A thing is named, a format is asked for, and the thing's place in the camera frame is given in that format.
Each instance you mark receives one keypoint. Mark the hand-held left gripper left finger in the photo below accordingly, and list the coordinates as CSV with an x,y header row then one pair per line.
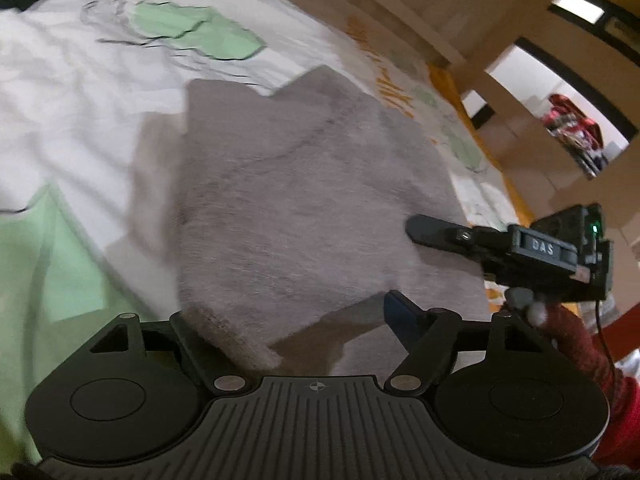
x,y
190,341

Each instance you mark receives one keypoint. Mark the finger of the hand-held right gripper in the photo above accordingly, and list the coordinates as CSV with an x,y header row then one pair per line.
x,y
440,232

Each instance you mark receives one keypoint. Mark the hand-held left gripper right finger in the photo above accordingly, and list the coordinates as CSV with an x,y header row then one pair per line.
x,y
397,310

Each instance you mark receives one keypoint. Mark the grey knit hoodie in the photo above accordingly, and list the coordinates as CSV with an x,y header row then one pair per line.
x,y
300,200

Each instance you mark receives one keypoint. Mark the person's right forearm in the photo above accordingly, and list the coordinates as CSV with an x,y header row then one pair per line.
x,y
590,360

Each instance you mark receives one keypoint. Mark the pile of colourful clothes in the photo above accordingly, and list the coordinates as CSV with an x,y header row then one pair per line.
x,y
575,127

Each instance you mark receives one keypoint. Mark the orange bed sheet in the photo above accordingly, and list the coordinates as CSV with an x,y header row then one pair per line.
x,y
452,91

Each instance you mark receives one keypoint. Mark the bright window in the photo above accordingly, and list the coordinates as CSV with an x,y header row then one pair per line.
x,y
577,6

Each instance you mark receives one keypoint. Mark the white leaf-print duvet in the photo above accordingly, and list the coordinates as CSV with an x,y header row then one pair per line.
x,y
75,85

